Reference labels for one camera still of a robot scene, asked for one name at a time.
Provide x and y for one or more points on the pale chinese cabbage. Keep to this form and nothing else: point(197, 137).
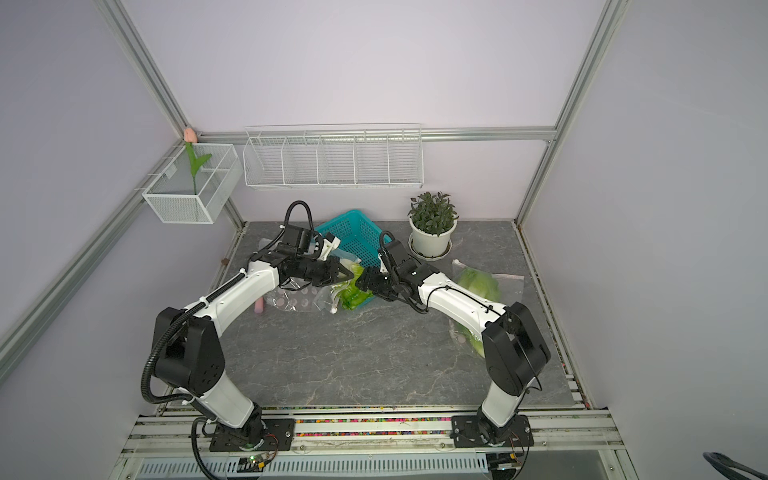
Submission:
point(348, 295)

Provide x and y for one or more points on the long white wire shelf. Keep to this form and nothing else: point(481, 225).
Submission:
point(366, 155)

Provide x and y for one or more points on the teal plastic basket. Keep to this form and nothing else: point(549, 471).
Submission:
point(359, 235)

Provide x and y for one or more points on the artificial pink tulip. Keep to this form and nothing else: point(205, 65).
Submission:
point(195, 161)

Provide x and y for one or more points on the small white wire basket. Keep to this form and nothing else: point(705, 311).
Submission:
point(170, 194)

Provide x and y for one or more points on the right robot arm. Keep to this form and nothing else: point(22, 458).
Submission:
point(515, 351)

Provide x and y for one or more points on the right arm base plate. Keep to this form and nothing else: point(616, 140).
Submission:
point(475, 431)

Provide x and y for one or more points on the white slotted cable duct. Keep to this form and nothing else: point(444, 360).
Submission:
point(348, 466)

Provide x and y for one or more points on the potted green plant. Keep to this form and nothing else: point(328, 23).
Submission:
point(433, 218)

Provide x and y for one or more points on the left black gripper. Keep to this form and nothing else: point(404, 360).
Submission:
point(333, 266)

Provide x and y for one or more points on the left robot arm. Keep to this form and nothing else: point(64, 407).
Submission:
point(187, 362)

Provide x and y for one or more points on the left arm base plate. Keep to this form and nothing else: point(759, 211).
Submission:
point(261, 434)

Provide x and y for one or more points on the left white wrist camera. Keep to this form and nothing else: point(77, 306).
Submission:
point(330, 243)

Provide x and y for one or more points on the clear pink-trim zipper bag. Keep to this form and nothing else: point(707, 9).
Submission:
point(500, 288)

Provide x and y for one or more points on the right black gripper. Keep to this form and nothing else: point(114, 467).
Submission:
point(367, 280)

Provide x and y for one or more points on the green chinese cabbage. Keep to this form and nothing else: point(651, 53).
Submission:
point(470, 339)
point(480, 283)

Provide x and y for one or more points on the clear pink-dotted zipper bag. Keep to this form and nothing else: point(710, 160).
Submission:
point(299, 296)

